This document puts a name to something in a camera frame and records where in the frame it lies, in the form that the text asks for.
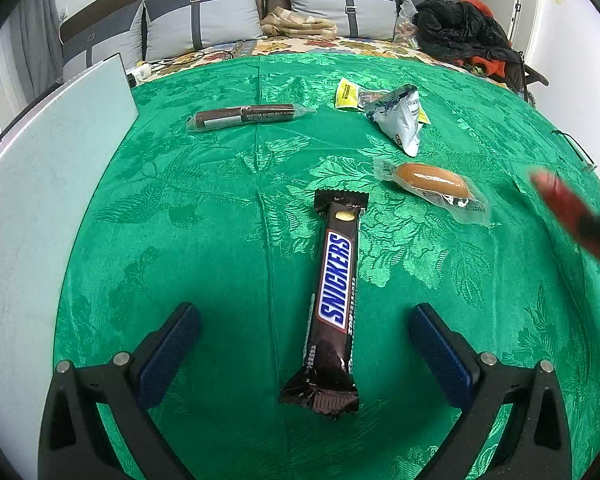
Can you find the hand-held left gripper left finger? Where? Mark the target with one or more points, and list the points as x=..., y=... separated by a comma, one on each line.
x=172, y=355

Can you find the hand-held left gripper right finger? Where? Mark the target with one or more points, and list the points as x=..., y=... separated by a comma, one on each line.
x=440, y=355

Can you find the red snack packet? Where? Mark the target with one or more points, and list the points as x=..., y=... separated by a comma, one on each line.
x=560, y=200

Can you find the dark brown chocolate bar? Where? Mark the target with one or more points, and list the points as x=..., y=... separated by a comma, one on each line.
x=335, y=285

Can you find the small orange bun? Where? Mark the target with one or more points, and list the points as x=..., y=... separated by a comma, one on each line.
x=430, y=177

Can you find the white cardboard box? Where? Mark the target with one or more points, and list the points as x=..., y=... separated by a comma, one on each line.
x=55, y=185

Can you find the white and blue snack bag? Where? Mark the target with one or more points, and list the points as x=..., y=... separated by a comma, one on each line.
x=400, y=120

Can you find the brown stick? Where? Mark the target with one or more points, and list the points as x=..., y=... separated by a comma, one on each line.
x=245, y=115

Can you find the yellow label snack packet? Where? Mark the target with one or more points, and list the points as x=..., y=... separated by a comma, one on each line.
x=347, y=95

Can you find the black shoulder bag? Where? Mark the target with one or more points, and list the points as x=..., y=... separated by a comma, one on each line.
x=527, y=72

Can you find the black eyeglasses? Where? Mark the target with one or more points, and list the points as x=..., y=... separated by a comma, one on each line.
x=577, y=152

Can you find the green patterned tablecloth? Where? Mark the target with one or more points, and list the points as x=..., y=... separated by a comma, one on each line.
x=230, y=210

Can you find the red orange garment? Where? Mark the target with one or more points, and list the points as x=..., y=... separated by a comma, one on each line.
x=485, y=65

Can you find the white door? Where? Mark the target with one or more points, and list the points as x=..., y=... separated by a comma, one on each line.
x=527, y=0

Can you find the black jacket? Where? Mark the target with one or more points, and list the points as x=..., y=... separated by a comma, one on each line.
x=455, y=25

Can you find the clear plastic bag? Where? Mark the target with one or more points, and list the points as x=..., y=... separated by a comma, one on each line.
x=405, y=32

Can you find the white power strip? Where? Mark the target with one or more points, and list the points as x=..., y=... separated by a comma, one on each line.
x=140, y=74

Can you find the grey two-tone pillow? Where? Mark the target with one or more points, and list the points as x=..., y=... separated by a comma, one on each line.
x=100, y=40
x=205, y=15
x=340, y=5
x=406, y=0

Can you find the grey curtain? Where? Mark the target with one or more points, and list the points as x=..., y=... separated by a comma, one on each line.
x=35, y=55

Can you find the folded beige cloth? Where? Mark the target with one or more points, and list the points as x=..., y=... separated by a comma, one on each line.
x=295, y=22

